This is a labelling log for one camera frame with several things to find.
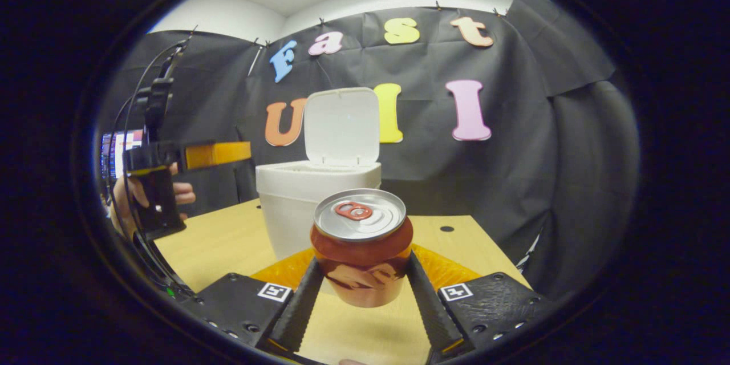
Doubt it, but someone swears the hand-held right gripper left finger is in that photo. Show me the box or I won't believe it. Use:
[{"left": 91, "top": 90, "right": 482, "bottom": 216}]
[{"left": 188, "top": 247, "right": 325, "bottom": 354}]

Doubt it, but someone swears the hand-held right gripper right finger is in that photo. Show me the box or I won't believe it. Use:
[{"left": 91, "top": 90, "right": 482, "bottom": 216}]
[{"left": 406, "top": 244, "right": 551, "bottom": 357}]

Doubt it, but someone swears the white desktop garbage bin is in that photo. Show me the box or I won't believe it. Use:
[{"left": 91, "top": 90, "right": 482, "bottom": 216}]
[{"left": 255, "top": 87, "right": 383, "bottom": 260}]

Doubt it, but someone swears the red pop can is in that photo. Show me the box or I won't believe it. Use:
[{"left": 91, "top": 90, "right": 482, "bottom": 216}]
[{"left": 310, "top": 188, "right": 414, "bottom": 309}]

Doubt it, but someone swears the wooden desktop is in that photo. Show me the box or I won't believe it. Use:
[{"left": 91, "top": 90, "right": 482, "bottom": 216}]
[{"left": 154, "top": 198, "right": 531, "bottom": 365}]

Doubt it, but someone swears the computer monitor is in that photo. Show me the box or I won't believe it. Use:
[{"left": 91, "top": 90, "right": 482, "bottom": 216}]
[{"left": 102, "top": 130, "right": 144, "bottom": 179}]

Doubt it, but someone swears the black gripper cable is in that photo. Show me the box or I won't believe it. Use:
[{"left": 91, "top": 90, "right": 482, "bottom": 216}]
[{"left": 106, "top": 40, "right": 192, "bottom": 297}]

